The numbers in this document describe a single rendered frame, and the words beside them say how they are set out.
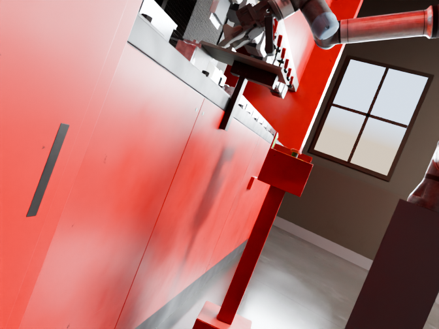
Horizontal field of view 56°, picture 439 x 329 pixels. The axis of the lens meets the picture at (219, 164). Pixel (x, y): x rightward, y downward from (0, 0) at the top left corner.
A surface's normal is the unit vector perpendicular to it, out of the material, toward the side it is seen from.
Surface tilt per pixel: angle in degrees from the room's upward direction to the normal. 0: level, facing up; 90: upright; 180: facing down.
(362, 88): 90
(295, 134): 90
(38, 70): 90
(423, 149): 90
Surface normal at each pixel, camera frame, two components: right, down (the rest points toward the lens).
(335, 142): -0.46, -0.13
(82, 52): 0.90, 0.37
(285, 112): -0.24, -0.04
